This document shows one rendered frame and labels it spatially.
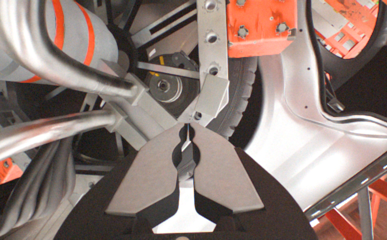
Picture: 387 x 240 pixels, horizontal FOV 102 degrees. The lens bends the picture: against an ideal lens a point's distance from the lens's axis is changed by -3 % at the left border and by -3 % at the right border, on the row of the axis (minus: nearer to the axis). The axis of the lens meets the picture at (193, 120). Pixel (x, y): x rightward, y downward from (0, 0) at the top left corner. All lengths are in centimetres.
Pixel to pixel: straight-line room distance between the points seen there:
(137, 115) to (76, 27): 15
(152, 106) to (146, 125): 4
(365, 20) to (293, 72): 302
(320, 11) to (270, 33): 495
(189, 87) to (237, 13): 59
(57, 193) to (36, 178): 3
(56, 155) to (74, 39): 16
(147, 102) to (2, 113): 37
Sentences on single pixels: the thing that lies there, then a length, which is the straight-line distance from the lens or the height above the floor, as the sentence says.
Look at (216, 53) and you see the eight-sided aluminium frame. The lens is 25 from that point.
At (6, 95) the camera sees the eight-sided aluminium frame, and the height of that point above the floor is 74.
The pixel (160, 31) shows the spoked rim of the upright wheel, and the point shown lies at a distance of 40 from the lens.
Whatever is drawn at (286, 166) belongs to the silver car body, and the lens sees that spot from 78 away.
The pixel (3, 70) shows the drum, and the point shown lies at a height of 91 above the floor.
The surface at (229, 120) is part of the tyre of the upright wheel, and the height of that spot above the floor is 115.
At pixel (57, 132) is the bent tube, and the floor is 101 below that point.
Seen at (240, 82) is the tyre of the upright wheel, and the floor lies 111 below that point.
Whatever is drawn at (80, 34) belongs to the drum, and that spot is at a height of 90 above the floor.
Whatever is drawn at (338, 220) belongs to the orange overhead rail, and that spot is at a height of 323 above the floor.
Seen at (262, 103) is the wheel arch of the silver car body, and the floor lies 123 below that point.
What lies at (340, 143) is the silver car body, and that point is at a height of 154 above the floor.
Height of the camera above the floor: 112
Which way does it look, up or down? 4 degrees down
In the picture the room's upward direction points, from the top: 133 degrees clockwise
